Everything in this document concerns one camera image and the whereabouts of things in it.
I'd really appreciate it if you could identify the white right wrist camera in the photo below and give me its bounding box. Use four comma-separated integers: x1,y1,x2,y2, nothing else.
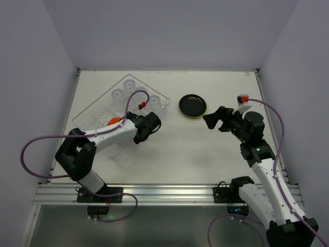
235,95,252,114

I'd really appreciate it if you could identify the aluminium front rail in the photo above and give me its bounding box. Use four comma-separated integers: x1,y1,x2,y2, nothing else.
33,183,301,206

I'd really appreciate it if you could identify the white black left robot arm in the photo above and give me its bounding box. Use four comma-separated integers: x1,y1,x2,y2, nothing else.
55,112,161,195

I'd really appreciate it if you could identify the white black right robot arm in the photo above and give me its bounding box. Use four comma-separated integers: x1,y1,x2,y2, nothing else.
203,106,319,246

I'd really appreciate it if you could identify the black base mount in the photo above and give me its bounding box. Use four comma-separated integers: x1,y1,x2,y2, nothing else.
212,176,254,216
77,186,123,218

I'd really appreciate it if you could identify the black round plate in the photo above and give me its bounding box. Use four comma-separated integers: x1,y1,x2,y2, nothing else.
178,94,207,116

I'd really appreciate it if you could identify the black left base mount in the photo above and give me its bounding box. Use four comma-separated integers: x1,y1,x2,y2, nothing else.
77,186,123,218

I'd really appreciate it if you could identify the clear dish rack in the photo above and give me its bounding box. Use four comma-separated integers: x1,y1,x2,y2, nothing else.
71,74,171,163

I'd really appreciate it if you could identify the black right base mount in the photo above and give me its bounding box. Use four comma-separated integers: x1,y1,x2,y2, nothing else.
212,176,254,216

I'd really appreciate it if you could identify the green round plate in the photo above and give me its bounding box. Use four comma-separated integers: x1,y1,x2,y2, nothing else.
182,114,204,120

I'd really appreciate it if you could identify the orange plastic bowl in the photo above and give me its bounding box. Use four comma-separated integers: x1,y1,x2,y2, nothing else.
107,117,122,126

